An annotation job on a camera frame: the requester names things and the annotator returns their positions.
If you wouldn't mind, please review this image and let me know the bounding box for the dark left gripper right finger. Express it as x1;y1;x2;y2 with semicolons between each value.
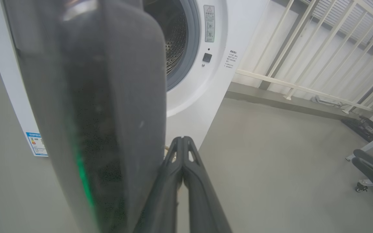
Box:
183;137;233;233

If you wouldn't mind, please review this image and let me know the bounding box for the white front-load washing machine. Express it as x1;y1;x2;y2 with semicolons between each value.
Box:
0;0;271;157

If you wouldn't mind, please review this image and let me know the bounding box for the black round glass washer door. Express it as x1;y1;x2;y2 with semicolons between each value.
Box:
4;0;167;233

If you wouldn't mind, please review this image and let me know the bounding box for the black floor tray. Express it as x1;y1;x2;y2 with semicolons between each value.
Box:
341;116;373;143

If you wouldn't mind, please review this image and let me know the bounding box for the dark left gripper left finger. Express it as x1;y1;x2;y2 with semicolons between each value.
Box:
134;137;184;233

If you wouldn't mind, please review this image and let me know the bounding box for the small printed text label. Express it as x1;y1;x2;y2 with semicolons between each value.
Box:
224;50;239;69

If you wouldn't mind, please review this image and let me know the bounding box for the washing machine drum with clothes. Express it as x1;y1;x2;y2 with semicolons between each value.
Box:
143;0;188;75

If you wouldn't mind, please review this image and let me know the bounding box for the blue energy label sticker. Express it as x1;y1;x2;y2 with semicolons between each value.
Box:
26;132;48;157

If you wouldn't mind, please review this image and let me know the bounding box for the grey rubber door gasket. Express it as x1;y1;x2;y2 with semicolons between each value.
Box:
143;0;200;92

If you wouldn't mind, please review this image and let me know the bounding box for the white metal railing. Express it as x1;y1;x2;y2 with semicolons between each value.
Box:
235;0;373;114

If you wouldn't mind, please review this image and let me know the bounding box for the grey warning sticker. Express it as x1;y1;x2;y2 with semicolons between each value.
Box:
204;5;215;43

